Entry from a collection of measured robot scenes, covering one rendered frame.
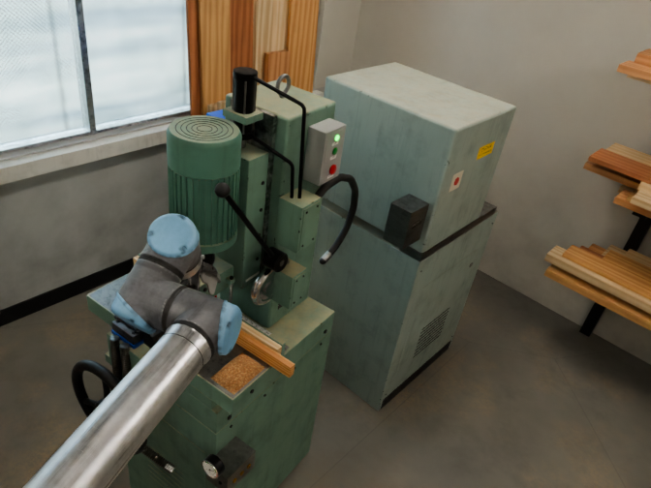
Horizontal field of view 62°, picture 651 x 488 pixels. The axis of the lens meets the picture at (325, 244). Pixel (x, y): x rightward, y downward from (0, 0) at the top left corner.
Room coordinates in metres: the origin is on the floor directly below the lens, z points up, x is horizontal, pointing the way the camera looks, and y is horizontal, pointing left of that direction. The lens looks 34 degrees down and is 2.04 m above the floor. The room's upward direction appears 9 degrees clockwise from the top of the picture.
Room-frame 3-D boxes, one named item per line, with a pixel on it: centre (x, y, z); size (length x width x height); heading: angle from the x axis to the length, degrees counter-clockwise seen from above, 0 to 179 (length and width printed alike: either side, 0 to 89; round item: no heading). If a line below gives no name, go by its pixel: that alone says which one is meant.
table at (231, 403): (1.12, 0.40, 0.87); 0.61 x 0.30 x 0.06; 60
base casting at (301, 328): (1.30, 0.26, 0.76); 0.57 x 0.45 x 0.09; 150
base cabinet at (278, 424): (1.30, 0.27, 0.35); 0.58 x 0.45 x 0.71; 150
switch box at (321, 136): (1.40, 0.04, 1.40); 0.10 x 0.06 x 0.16; 150
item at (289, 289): (1.28, 0.10, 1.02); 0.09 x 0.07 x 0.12; 60
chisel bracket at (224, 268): (1.21, 0.31, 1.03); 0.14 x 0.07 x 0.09; 150
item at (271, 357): (1.19, 0.30, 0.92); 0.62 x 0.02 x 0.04; 60
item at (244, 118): (1.32, 0.26, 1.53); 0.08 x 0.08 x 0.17; 60
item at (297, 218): (1.31, 0.09, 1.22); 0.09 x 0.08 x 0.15; 150
